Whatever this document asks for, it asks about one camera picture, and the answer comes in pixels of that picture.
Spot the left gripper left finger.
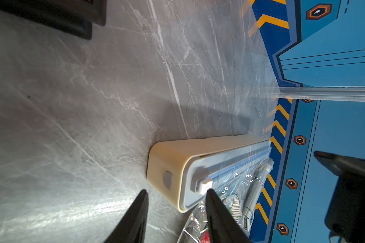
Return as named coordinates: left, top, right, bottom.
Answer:
left=104, top=189, right=149, bottom=243

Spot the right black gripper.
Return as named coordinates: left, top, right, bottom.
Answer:
left=314, top=151, right=365, bottom=243

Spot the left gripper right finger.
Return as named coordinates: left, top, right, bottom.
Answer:
left=205, top=189, right=252, bottom=243

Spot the cream plastic wrap dispenser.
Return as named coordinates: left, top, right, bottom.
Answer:
left=147, top=135, right=271, bottom=213

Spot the clear plastic wrap sheet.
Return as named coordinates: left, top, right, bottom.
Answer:
left=179, top=99, right=365, bottom=243

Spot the striped ceramic plate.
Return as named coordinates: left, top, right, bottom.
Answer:
left=223, top=194, right=242, bottom=223

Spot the red strawberries pile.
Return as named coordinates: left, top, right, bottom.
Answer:
left=200, top=230, right=210, bottom=243

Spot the black white chessboard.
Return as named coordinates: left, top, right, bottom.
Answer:
left=0, top=0, right=107, bottom=40

